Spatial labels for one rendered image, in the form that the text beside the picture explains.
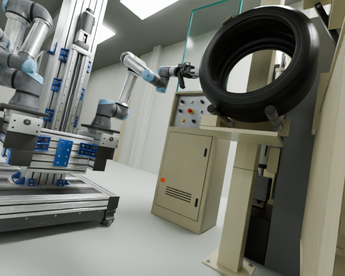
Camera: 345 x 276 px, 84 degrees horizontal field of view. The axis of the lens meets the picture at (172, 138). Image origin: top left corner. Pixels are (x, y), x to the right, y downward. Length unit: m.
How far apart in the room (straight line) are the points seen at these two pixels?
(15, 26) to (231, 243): 1.81
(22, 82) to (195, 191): 1.46
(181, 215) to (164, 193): 0.26
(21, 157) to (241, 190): 1.28
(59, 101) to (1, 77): 0.32
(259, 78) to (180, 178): 1.06
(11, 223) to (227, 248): 1.22
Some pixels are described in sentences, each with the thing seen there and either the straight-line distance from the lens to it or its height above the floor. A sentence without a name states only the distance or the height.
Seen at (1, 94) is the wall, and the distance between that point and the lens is 9.42.
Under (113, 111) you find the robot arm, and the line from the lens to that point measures 1.60.
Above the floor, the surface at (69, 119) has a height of 0.72.
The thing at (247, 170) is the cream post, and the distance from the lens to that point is 1.29.
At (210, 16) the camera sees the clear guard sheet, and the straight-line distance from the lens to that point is 2.35.
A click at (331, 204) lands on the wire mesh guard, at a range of 0.40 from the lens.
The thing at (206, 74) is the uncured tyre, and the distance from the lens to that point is 1.12.
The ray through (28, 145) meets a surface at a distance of 1.31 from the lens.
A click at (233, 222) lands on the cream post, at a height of 0.28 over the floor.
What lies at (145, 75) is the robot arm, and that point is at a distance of 1.30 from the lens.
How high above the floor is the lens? 0.63
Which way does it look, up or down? 4 degrees up
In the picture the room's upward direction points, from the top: 11 degrees clockwise
